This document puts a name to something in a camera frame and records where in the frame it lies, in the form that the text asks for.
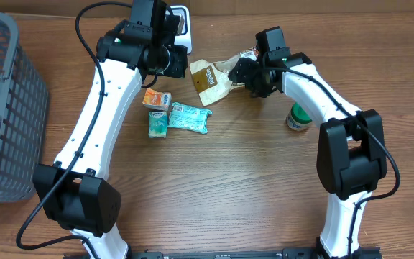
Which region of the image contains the orange tissue pack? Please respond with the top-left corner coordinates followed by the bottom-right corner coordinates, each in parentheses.
top-left (142, 88), bottom-right (172, 112)

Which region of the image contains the beige brown snack bag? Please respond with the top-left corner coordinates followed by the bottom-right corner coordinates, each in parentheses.
top-left (189, 47), bottom-right (258, 106)

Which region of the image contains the green lid jar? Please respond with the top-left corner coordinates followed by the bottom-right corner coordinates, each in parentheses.
top-left (286, 103), bottom-right (312, 131)

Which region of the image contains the teal tissue pack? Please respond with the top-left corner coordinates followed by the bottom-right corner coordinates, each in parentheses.
top-left (148, 111), bottom-right (167, 138)

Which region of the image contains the teal wipes packet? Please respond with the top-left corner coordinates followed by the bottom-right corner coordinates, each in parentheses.
top-left (168, 102), bottom-right (213, 135)

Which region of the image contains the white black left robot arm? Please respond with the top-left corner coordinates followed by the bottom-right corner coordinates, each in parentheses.
top-left (33, 1), bottom-right (192, 258)

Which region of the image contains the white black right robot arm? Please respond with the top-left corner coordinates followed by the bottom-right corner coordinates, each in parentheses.
top-left (229, 27), bottom-right (387, 258)

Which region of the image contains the white barcode scanner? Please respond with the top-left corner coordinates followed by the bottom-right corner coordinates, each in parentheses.
top-left (171, 5), bottom-right (193, 55)

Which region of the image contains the dark grey plastic basket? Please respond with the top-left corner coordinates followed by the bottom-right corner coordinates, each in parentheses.
top-left (0, 12), bottom-right (49, 203)

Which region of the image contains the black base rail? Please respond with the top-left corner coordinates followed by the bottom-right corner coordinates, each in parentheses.
top-left (63, 247), bottom-right (383, 259)

